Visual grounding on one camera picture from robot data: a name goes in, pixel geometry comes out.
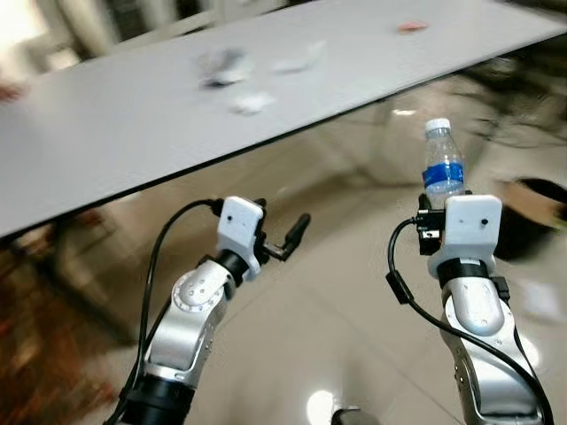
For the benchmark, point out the large white crumpled paper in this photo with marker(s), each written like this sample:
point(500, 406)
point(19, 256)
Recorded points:
point(299, 59)

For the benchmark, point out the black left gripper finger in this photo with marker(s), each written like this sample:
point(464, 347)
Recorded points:
point(299, 235)

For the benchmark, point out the clear bottle with blue label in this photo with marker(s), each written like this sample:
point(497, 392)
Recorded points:
point(443, 168)

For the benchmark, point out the grey crumpled trash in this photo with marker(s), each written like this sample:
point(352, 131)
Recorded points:
point(223, 69)

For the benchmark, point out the white table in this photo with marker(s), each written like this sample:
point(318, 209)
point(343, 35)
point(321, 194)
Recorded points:
point(266, 124)

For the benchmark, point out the small white crumpled paper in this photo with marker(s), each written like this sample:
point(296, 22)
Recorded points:
point(251, 103)

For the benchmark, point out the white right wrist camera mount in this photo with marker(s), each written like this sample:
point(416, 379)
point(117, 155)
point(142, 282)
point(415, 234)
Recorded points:
point(474, 226)

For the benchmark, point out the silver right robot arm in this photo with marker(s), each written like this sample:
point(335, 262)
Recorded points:
point(478, 310)

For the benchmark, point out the red wrapper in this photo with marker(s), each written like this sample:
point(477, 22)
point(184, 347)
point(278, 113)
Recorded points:
point(413, 27)

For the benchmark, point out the grey robot right leg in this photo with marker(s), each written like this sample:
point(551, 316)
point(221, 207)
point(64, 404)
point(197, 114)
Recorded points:
point(347, 416)

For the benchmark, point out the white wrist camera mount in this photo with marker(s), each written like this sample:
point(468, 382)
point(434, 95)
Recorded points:
point(474, 226)
point(239, 226)

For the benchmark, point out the black round rubbish bin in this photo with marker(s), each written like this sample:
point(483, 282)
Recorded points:
point(523, 237)

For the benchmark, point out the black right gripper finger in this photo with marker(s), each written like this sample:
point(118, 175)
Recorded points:
point(426, 203)

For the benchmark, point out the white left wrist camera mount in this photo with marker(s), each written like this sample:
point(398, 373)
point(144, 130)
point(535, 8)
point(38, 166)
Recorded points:
point(239, 226)

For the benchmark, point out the brown cardboard piece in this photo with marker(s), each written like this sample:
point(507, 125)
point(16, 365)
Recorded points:
point(536, 202)

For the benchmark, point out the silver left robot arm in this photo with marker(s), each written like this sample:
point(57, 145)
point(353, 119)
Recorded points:
point(190, 319)

